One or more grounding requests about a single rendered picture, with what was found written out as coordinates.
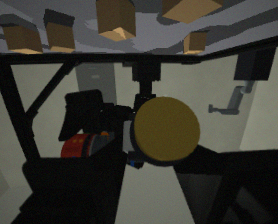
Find tan cube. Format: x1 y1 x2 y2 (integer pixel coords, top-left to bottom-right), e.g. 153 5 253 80
183 32 207 54
96 0 136 42
46 22 75 53
2 26 43 54
162 0 224 24

